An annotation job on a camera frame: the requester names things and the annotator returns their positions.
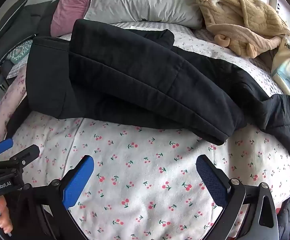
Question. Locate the pink floral quilt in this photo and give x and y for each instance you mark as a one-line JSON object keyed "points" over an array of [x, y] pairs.
{"points": [[5, 110]]}

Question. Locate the teal patterned cloth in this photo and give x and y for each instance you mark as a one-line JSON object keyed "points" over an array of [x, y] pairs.
{"points": [[19, 52]]}

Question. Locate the grey pillow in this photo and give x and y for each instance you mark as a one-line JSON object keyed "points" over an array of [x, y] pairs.
{"points": [[147, 0]]}

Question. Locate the white tote bag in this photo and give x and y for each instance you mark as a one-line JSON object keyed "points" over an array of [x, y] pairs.
{"points": [[288, 65]]}

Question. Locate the dark grey jacket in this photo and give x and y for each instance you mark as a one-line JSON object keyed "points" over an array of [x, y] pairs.
{"points": [[32, 22]]}

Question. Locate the cherry print bed sheet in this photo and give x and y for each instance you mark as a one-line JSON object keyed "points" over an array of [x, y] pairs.
{"points": [[147, 180]]}

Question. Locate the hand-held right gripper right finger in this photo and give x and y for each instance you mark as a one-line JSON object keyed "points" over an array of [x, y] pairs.
{"points": [[211, 180]]}

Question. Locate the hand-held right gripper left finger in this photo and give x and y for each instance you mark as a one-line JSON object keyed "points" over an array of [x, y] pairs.
{"points": [[78, 180]]}

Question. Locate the person's left hand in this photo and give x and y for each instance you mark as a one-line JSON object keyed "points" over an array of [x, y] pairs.
{"points": [[4, 220]]}

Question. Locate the black quilted garment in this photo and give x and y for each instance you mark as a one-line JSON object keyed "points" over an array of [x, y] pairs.
{"points": [[135, 80]]}

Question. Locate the pink pillow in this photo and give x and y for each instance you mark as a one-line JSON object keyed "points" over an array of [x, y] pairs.
{"points": [[70, 7]]}

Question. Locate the beige fuzzy robe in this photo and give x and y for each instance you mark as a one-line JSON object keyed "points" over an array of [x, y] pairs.
{"points": [[249, 22]]}

